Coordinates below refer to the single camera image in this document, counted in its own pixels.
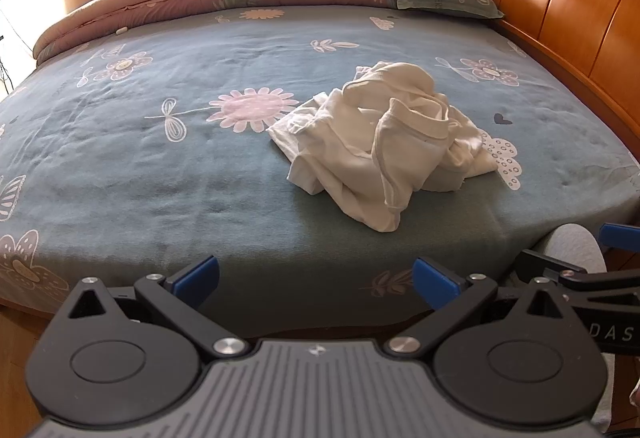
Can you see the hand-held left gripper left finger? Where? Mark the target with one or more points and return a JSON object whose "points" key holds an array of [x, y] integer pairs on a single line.
{"points": [[197, 282]]}

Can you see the bed with blue floral sheet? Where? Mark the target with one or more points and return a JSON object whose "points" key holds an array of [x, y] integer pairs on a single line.
{"points": [[150, 168]]}

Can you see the white long-sleeve shirt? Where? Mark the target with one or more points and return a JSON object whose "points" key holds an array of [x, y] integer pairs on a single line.
{"points": [[370, 143]]}

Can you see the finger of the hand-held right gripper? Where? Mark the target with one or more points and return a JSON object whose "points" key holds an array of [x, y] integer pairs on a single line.
{"points": [[620, 236], [545, 265]]}

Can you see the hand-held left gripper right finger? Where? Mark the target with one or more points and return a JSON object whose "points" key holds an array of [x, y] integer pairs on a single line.
{"points": [[435, 284]]}

